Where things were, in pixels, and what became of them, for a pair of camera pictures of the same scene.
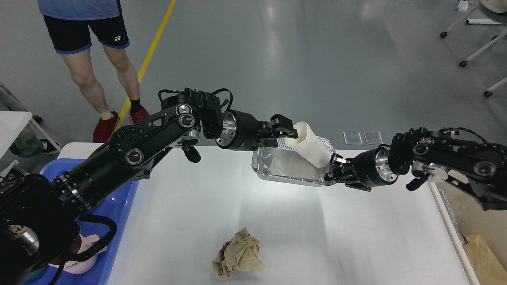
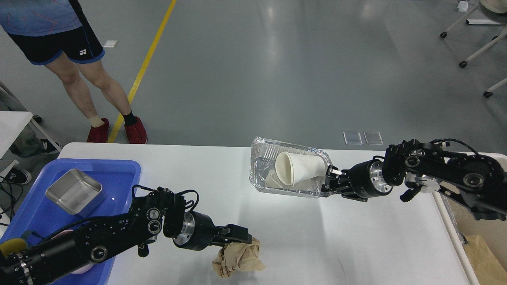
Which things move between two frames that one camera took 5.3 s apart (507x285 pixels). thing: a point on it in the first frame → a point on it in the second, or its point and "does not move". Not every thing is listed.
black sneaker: x=15 y=173 does not move
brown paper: x=241 y=253 does not move
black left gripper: x=241 y=131 → x=197 y=230
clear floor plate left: x=353 y=137 does not move
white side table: x=12 y=123 does not move
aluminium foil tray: x=281 y=162 → x=264 y=153
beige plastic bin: x=485 y=231 does not move
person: x=75 y=26 → x=57 y=33
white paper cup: x=309 y=145 → x=292 y=168
